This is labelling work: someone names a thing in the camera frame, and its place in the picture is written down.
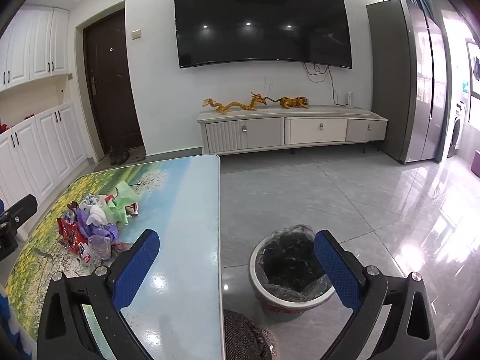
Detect white printed plastic bag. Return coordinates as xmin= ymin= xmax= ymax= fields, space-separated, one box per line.
xmin=79 ymin=193 xmax=106 ymax=214

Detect light switch plate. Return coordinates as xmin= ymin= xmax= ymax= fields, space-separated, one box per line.
xmin=132 ymin=29 xmax=142 ymax=40

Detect grey refrigerator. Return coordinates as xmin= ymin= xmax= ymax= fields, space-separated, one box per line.
xmin=366 ymin=0 xmax=448 ymax=164

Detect white tv cabinet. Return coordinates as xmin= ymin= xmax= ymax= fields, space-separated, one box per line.
xmin=197 ymin=106 xmax=388 ymax=155

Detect golden tiger figurine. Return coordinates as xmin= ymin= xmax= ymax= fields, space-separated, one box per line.
xmin=268 ymin=97 xmax=309 ymax=109

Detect dark brown entrance door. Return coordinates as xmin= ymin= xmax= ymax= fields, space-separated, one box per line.
xmin=83 ymin=9 xmax=143 ymax=153

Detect purple stool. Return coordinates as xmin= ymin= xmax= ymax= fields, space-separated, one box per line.
xmin=470 ymin=152 xmax=480 ymax=177

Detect golden dragon figurine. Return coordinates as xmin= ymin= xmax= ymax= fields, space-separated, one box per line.
xmin=202 ymin=93 xmax=267 ymax=115

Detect purple plastic wrapper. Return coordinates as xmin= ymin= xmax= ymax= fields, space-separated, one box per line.
xmin=76 ymin=209 xmax=119 ymax=243

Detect black wall television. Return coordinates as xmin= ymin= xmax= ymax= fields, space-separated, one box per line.
xmin=174 ymin=0 xmax=352 ymax=69

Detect red snack bag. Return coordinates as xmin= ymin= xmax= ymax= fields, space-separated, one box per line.
xmin=57 ymin=218 xmax=87 ymax=254

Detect red white torn carton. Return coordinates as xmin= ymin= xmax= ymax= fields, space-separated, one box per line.
xmin=125 ymin=202 xmax=139 ymax=216

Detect red white snack wrapper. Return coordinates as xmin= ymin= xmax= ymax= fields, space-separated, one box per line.
xmin=77 ymin=242 xmax=93 ymax=266

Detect white wall cabinets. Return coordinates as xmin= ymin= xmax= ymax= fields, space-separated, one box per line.
xmin=1 ymin=6 xmax=87 ymax=205

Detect green plastic bag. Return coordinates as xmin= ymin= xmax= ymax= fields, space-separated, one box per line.
xmin=102 ymin=181 xmax=140 ymax=225

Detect white trash bin with liner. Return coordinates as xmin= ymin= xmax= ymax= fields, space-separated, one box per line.
xmin=248 ymin=224 xmax=335 ymax=322

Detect clear plastic wrapper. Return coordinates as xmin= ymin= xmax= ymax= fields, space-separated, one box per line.
xmin=88 ymin=235 xmax=133 ymax=267

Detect landscape print table mat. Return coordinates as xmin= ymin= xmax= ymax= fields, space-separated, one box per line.
xmin=6 ymin=154 xmax=225 ymax=359

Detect door mat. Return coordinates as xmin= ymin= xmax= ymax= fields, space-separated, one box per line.
xmin=99 ymin=145 xmax=146 ymax=165

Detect white tissue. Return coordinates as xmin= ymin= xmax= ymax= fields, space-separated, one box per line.
xmin=86 ymin=204 xmax=108 ymax=227

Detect pair of dark shoes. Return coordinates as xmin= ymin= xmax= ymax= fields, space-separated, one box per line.
xmin=109 ymin=145 xmax=130 ymax=165

